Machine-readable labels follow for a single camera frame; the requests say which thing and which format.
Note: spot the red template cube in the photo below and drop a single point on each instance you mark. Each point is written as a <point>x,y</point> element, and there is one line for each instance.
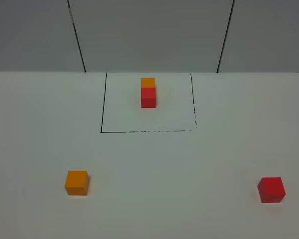
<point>148,97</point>

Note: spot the orange template cube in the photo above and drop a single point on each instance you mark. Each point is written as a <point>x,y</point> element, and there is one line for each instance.
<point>147,82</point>

